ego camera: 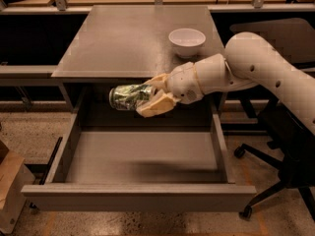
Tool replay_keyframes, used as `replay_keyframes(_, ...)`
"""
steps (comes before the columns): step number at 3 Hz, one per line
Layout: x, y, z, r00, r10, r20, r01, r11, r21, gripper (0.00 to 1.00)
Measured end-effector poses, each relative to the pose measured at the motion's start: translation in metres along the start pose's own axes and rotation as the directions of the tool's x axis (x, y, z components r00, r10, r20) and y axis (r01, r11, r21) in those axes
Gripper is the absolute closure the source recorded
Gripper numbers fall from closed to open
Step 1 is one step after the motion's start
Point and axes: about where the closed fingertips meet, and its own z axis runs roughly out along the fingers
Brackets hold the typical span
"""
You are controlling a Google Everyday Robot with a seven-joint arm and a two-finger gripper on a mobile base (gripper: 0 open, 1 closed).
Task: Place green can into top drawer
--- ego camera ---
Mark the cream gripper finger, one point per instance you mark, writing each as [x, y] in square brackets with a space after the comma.
[158, 82]
[161, 102]

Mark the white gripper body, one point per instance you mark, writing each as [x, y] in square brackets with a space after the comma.
[183, 82]

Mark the crushed green soda can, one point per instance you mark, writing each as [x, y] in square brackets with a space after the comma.
[129, 97]

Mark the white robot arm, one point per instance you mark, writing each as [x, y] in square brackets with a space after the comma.
[248, 60]

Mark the grey drawer cabinet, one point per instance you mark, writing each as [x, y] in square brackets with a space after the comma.
[123, 45]

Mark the grey open top drawer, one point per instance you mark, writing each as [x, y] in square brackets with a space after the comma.
[167, 169]

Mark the white ceramic bowl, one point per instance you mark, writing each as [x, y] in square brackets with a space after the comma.
[186, 42]

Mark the black office chair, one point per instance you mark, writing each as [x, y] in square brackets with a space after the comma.
[294, 40]

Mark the cardboard box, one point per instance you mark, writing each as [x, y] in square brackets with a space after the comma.
[14, 175]

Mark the black drawer slide rail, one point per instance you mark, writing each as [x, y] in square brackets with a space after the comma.
[50, 161]

